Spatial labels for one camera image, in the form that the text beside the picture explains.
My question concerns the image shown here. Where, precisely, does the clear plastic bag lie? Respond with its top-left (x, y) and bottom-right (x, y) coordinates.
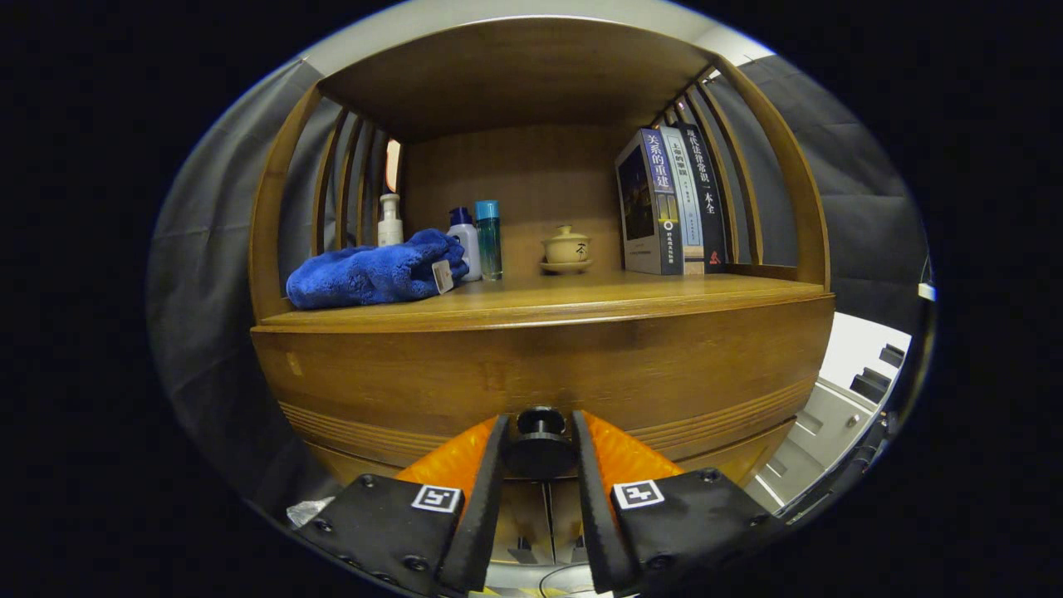
top-left (287, 497), bottom-right (336, 530)

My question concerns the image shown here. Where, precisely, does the blue towel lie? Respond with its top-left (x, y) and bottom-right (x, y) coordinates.
top-left (286, 228), bottom-right (470, 311)

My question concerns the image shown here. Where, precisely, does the white side cabinet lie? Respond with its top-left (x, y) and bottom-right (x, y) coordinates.
top-left (747, 311), bottom-right (913, 516)

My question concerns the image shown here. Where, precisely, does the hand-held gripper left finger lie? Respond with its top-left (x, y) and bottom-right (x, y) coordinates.
top-left (295, 413), bottom-right (511, 597)

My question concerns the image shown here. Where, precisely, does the beige lidded tea cup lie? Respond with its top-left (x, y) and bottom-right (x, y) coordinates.
top-left (540, 224), bottom-right (594, 275)

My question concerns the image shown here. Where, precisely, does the teal transparent bottle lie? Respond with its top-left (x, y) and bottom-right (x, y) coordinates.
top-left (474, 199), bottom-right (504, 282)

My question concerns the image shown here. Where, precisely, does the book with blue spine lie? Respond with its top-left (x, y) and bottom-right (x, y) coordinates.
top-left (615, 127), bottom-right (686, 276)

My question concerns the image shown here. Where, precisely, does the white pump bottle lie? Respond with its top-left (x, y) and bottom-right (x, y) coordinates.
top-left (378, 194), bottom-right (404, 248)

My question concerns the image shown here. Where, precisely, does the wooden drawer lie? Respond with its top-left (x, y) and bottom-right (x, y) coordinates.
top-left (251, 297), bottom-right (835, 487)

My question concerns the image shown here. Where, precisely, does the wooden cabinet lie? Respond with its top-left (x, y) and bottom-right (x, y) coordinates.
top-left (247, 15), bottom-right (835, 574)

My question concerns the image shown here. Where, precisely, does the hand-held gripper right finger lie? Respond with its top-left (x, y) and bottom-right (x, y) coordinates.
top-left (571, 409), bottom-right (786, 596)

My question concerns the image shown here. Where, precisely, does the white bottle with blue cap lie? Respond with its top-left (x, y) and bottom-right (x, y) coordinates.
top-left (448, 207), bottom-right (483, 282)

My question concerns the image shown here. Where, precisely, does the book with black spine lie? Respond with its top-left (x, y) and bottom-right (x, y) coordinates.
top-left (677, 122), bottom-right (730, 273)

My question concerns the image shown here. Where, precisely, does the book with grey spine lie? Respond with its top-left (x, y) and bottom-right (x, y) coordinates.
top-left (660, 125), bottom-right (707, 275)

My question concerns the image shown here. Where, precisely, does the black backdrop cloth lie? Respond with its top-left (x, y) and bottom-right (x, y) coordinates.
top-left (148, 54), bottom-right (931, 520)

